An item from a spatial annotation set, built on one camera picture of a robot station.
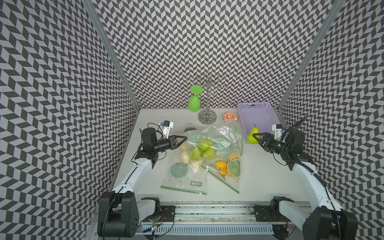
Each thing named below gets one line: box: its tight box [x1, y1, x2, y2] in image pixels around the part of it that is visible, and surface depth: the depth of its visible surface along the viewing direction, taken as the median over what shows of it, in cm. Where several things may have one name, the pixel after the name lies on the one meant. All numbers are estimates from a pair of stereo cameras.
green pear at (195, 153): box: [190, 147, 201, 161], surface depth 82 cm
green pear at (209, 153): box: [202, 147, 216, 159], surface depth 82 cm
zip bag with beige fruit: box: [160, 142, 208, 195], surface depth 84 cm
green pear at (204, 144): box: [198, 138, 214, 152], surface depth 85 cm
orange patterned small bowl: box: [222, 112, 239, 122], surface depth 111 cm
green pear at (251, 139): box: [247, 123, 262, 144], surface depth 78 cm
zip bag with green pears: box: [183, 118, 244, 161], surface depth 82 cm
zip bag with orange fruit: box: [201, 154, 241, 194], surface depth 84 cm
